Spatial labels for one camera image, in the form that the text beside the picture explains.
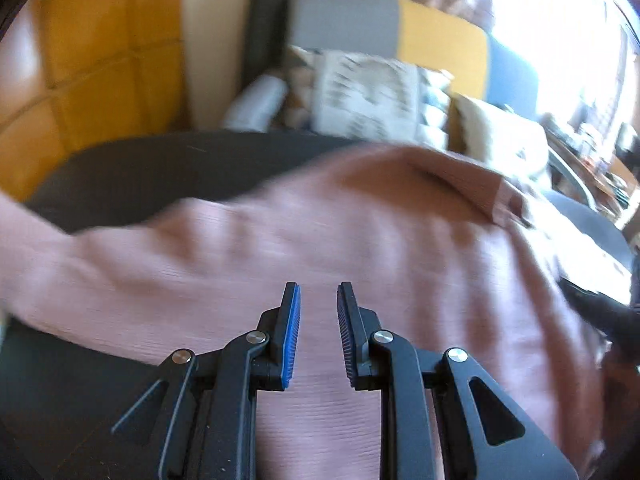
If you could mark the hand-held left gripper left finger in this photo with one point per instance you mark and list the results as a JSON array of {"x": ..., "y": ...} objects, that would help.
[{"x": 290, "y": 335}]

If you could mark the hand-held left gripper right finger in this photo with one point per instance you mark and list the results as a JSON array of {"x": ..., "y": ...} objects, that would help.
[{"x": 346, "y": 335}]

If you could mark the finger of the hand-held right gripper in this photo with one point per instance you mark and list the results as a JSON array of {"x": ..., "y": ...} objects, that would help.
[{"x": 610, "y": 320}]

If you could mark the pink knitted sweater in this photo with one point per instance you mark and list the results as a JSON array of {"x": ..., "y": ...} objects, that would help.
[{"x": 325, "y": 230}]

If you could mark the cluttered wooden desk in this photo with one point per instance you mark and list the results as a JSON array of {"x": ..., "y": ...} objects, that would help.
[{"x": 600, "y": 170}]

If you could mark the deer print pillow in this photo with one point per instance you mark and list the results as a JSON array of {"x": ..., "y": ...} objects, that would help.
[{"x": 500, "y": 135}]

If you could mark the tiger print pillow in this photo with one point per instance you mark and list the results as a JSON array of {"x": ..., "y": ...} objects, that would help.
[{"x": 370, "y": 95}]

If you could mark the large window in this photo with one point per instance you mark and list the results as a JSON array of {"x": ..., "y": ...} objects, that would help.
[{"x": 550, "y": 35}]

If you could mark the rolled black mat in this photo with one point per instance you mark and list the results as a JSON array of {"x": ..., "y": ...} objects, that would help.
[{"x": 267, "y": 25}]

